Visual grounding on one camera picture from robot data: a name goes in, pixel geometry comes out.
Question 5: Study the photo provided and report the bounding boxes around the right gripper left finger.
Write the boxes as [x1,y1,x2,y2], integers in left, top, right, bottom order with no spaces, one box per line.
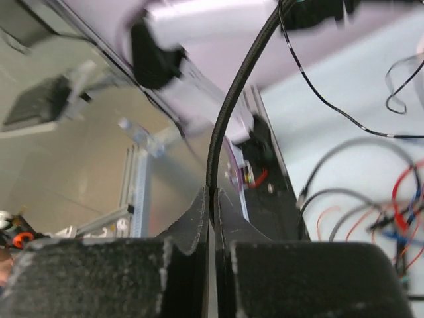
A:
[1,187,209,317]

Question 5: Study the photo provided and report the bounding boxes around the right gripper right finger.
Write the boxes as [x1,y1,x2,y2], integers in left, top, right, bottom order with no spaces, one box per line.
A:
[213,191,413,317]

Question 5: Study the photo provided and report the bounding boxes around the blue ethernet cable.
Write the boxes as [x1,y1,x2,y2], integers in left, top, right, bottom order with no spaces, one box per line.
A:
[296,137,418,241]
[380,185,424,248]

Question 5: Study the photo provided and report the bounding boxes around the black thick round cable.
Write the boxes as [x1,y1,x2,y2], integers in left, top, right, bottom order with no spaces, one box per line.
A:
[205,0,299,193]

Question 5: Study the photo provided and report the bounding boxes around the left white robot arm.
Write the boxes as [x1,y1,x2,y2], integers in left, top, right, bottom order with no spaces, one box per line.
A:
[115,1,275,131]

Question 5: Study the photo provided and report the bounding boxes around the white slotted cable duct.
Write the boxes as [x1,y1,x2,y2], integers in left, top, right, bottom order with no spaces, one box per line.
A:
[120,145,152,238]

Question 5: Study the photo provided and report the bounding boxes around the grey ethernet cable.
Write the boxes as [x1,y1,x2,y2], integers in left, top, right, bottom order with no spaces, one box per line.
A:
[327,203,385,242]

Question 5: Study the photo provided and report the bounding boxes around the thin orange wire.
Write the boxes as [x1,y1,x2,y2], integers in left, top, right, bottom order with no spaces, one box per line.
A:
[316,205,424,272]

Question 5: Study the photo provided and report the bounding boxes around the red ethernet cable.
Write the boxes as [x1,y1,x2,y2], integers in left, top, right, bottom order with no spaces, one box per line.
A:
[390,165,424,233]

